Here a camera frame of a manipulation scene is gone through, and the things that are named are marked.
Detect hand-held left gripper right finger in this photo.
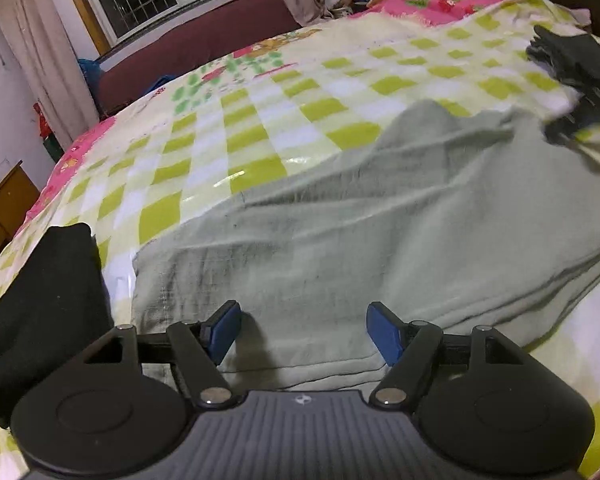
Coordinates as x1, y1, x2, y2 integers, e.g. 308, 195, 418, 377
367, 301, 531, 409

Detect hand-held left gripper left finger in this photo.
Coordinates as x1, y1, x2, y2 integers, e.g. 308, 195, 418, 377
80, 301, 243, 409

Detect light green pants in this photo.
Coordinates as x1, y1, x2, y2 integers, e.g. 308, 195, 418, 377
131, 100, 600, 389

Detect dark grey folded cloth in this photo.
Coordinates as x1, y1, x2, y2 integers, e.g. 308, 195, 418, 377
526, 25, 600, 90

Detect black cloth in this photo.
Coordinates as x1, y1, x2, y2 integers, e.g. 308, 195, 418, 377
0, 222, 115, 430

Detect wooden desk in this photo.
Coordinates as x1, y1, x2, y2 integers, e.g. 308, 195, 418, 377
0, 161, 41, 281

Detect green box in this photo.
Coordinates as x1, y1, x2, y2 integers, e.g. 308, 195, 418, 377
42, 135, 64, 164

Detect crumpled patterned cloth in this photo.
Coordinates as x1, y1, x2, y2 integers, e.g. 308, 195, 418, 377
325, 0, 372, 19

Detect red hanging ornament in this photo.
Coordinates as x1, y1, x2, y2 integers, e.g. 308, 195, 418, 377
33, 102, 51, 139

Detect blue bag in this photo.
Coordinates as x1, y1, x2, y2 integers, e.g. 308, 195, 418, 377
77, 58, 104, 112

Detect maroon sofa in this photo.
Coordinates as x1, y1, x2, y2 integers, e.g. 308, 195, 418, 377
96, 0, 302, 114

